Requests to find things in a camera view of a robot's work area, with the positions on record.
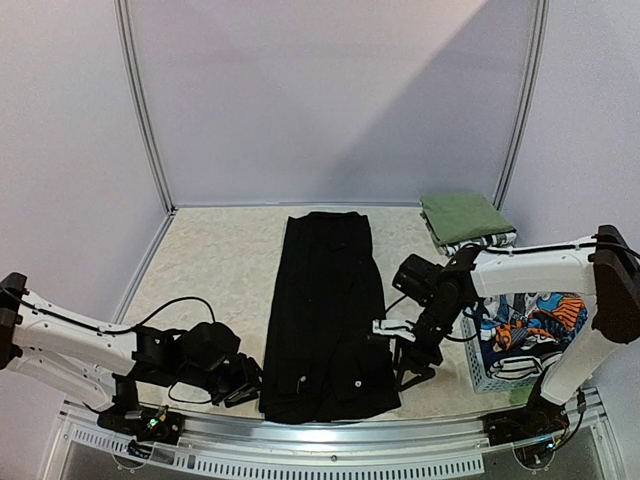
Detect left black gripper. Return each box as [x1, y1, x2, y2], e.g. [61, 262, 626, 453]
[179, 353, 274, 409]

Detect black garment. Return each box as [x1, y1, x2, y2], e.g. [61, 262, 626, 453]
[259, 212, 401, 425]

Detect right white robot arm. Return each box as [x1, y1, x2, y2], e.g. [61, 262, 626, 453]
[372, 225, 639, 436]

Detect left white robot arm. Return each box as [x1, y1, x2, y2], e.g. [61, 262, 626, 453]
[1, 272, 262, 434]

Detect white striped cloth in basket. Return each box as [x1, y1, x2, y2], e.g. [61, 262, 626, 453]
[487, 352, 562, 382]

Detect light blue plastic basket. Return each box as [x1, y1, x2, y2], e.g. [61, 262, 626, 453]
[461, 304, 537, 394]

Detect blue orange patterned cloth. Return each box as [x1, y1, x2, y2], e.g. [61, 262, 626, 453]
[465, 292, 588, 354]

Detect folded black white shirt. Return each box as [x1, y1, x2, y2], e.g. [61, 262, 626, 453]
[437, 231, 517, 257]

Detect folded green shirt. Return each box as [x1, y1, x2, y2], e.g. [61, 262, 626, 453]
[420, 192, 516, 246]

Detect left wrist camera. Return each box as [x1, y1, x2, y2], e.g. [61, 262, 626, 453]
[179, 322, 241, 371]

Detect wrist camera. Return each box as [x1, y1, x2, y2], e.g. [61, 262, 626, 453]
[179, 322, 241, 371]
[392, 254, 443, 306]

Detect aluminium front rail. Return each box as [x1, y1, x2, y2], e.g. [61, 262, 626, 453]
[42, 388, 626, 479]

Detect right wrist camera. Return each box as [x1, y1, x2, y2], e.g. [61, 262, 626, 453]
[392, 254, 443, 306]

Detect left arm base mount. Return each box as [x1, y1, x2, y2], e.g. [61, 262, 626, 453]
[97, 402, 186, 445]

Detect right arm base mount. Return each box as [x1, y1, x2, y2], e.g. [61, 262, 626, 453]
[480, 399, 570, 446]

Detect right aluminium frame post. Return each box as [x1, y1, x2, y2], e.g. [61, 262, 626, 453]
[493, 0, 549, 210]

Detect aluminium frame post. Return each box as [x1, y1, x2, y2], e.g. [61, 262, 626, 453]
[493, 0, 549, 210]
[114, 0, 177, 216]

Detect left aluminium frame post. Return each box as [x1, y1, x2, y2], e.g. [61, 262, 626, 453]
[114, 0, 177, 216]

